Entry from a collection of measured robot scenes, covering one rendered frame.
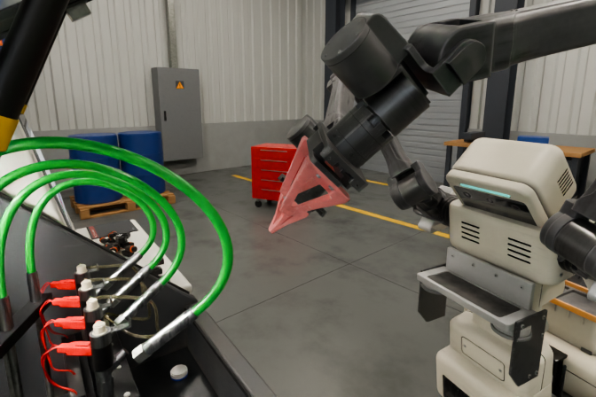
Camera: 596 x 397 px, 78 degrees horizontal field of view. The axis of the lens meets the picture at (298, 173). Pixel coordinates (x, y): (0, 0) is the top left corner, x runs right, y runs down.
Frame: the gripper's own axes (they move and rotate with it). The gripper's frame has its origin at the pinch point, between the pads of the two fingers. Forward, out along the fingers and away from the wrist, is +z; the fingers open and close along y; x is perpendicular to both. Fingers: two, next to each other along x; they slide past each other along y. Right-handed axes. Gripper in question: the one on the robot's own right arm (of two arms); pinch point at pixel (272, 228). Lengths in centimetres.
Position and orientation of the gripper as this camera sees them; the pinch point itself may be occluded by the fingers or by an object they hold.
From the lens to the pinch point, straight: 71.0
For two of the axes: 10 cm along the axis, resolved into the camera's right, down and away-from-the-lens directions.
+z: -6.6, 7.5, -1.0
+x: 3.5, 1.8, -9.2
